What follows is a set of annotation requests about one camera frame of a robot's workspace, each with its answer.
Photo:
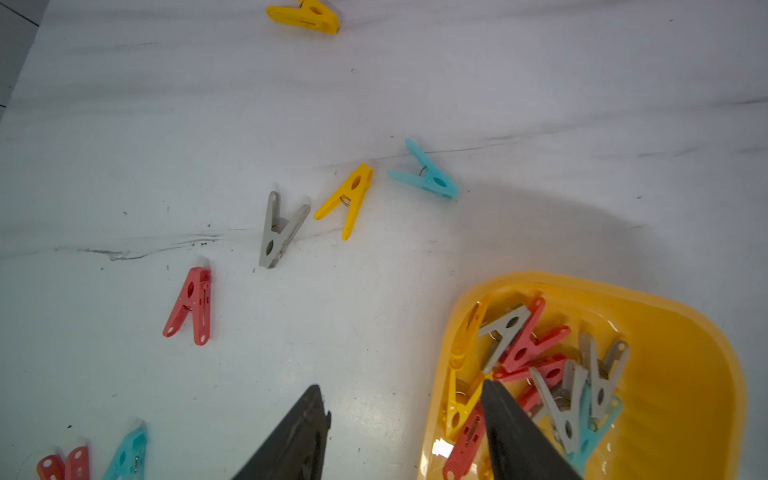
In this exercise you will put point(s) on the teal clothespin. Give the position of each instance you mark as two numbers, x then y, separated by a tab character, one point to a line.
431	177
592	431
128	462

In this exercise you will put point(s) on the yellow clothespin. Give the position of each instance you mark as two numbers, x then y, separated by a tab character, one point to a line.
353	191
310	14
461	399
467	334

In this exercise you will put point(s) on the grey clothespin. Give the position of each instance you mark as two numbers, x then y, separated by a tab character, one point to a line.
603	374
503	330
278	231
564	410

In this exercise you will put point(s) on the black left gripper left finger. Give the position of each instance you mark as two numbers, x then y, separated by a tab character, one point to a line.
295	450

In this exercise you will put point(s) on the red clothespin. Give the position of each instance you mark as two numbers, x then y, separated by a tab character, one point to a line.
526	347
194	299
550	368
468	458
76	466

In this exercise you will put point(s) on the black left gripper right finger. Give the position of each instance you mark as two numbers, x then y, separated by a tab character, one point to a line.
517	447

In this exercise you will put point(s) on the yellow storage box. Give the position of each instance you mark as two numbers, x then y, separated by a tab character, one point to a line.
683	390

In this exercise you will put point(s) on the grey clothespin front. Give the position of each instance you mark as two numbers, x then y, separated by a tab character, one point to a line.
603	374

